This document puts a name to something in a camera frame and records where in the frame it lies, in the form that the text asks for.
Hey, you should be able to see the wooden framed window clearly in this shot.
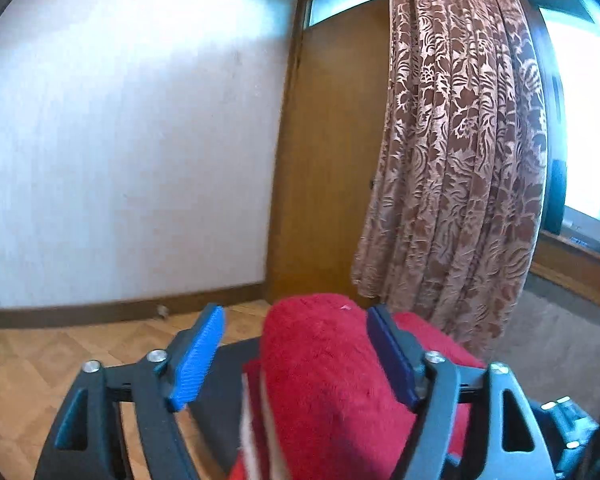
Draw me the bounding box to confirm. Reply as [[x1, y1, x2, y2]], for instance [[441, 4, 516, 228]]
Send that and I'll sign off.
[[505, 0, 600, 266]]

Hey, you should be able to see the brown floral curtain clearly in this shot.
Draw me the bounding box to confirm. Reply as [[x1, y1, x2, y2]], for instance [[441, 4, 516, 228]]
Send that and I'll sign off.
[[350, 0, 551, 356]]

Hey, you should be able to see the red knit sweater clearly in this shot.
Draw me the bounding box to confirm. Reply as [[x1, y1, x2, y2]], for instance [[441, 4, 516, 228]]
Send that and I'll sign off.
[[227, 294, 487, 480]]

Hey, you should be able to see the wooden door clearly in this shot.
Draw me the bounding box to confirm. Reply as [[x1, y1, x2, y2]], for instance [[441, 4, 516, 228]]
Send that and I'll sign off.
[[265, 0, 396, 311]]

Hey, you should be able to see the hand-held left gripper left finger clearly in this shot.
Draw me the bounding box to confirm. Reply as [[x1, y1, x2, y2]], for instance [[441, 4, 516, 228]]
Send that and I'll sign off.
[[37, 302, 227, 480]]

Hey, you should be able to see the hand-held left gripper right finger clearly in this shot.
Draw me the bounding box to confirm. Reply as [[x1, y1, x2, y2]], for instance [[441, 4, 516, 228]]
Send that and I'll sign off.
[[366, 304, 556, 480]]

